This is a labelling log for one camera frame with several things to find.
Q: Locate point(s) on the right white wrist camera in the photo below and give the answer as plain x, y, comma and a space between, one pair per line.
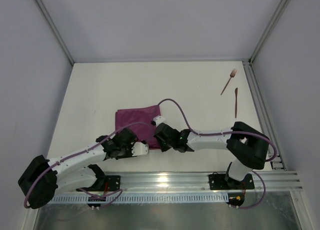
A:
158, 120

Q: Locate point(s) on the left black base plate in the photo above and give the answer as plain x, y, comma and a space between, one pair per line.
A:
105, 183

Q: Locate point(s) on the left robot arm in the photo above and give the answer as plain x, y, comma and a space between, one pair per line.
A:
45, 178

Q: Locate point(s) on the aluminium front rail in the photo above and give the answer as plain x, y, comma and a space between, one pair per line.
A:
198, 181

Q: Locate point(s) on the left aluminium frame post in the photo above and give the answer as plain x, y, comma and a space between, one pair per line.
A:
54, 30

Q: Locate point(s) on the purple satin napkin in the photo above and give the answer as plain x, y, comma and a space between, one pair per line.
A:
139, 121

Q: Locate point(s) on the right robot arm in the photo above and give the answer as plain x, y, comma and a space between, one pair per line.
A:
248, 146

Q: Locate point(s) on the controller board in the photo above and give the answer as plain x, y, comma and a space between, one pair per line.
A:
235, 200
95, 201

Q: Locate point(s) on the slotted grey cable duct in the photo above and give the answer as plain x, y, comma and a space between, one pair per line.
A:
145, 198

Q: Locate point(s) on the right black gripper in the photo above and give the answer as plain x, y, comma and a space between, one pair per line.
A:
162, 135

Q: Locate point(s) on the left controller board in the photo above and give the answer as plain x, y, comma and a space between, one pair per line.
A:
95, 201

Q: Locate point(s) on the right side aluminium rail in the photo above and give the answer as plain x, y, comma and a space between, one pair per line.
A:
262, 113

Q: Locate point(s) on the aluminium rail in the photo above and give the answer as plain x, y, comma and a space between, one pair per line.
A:
198, 181
262, 113

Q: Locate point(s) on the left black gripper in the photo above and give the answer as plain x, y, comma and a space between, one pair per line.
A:
127, 142

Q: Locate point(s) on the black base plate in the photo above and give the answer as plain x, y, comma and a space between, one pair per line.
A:
105, 183
217, 181

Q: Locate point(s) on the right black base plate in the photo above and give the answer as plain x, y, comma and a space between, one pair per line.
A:
217, 181

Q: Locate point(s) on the right controller board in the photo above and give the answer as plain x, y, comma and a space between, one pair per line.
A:
235, 200

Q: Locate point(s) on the right aluminium frame post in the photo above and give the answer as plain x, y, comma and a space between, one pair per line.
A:
277, 14

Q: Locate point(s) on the aluminium frame post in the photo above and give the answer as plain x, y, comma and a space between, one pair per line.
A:
277, 14
54, 30

